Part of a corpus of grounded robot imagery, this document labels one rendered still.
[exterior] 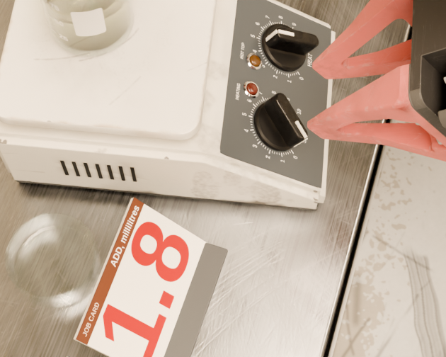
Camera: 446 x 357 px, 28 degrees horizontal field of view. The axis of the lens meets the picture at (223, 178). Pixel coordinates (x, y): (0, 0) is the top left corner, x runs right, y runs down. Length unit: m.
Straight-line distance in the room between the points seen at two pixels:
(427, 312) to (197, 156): 0.17
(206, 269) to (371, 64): 0.17
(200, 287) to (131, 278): 0.05
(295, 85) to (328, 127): 0.13
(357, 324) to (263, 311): 0.06
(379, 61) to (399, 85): 0.07
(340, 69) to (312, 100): 0.10
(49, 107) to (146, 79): 0.06
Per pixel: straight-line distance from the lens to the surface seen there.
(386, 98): 0.39
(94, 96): 0.51
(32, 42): 0.53
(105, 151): 0.52
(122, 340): 0.52
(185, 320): 0.54
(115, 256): 0.52
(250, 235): 0.56
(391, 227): 0.57
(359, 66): 0.46
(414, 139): 0.43
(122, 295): 0.52
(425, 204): 0.58
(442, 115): 0.37
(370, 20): 0.43
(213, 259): 0.55
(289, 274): 0.55
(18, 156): 0.54
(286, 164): 0.53
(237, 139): 0.52
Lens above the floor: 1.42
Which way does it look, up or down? 66 degrees down
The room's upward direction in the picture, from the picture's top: straight up
